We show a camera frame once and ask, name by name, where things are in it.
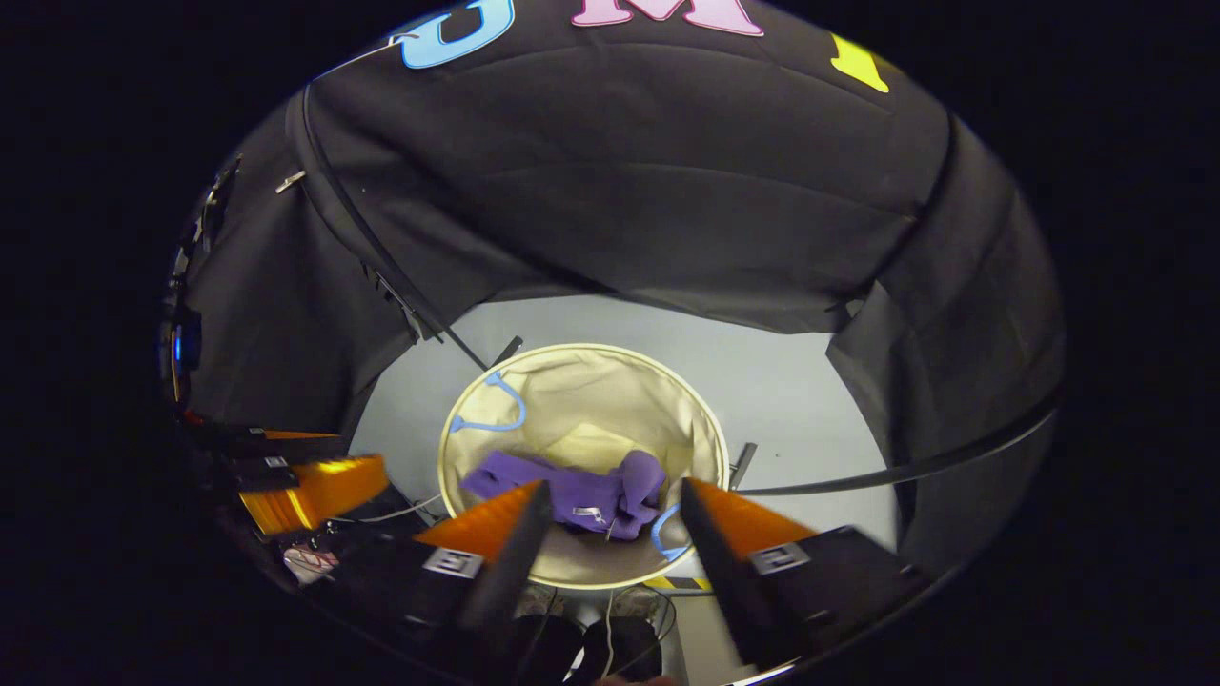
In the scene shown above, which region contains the cream laundry hamper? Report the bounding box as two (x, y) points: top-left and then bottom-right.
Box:
(437, 343), (731, 592)

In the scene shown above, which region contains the white cable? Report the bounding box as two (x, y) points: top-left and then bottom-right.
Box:
(334, 493), (445, 526)

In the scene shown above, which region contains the black clothes rack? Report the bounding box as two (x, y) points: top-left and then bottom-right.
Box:
(300, 86), (959, 493)

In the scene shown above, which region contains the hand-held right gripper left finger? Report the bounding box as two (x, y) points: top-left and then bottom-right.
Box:
(305, 479), (554, 635)

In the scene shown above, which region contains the dark device with blue light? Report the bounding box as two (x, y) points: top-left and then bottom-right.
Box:
(157, 286), (207, 411)

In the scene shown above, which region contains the purple shirt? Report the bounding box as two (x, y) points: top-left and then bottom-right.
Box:
(459, 450), (668, 542)

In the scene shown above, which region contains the red white object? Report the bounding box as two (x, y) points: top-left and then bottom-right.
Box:
(280, 543), (340, 585)

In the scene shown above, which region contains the black cable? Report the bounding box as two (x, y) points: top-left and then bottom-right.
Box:
(739, 405), (1062, 498)

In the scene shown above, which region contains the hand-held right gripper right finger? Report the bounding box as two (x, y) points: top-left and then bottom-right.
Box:
(680, 476), (930, 668)

